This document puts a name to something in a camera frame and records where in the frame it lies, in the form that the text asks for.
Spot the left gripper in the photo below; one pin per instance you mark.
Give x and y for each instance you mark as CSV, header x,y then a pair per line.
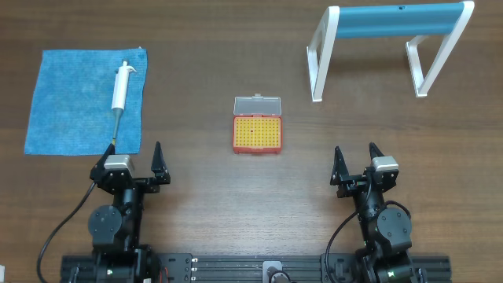
x,y
145,182

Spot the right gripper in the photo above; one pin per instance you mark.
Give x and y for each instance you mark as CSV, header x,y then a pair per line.
x,y
353,186

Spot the white pipette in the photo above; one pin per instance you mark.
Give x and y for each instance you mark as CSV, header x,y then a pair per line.
x,y
120,88

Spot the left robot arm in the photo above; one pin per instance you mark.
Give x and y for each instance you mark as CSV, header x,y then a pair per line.
x,y
125,228

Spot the blue cloth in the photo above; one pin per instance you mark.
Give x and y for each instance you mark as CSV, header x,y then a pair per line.
x,y
74,102

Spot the red and yellow tip box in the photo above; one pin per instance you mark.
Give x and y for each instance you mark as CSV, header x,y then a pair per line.
x,y
257,133

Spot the white and blue stand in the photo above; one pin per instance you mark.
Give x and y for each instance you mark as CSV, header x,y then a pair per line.
x,y
393,21

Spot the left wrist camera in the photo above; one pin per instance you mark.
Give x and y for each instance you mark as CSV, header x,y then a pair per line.
x,y
118,162

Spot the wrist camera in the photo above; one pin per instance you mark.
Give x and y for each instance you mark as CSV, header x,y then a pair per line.
x,y
118,162
385,163

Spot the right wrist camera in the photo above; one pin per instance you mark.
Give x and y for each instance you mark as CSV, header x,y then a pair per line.
x,y
385,163

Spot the mounting rail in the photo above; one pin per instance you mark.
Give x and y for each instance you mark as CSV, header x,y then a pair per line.
x,y
236,269

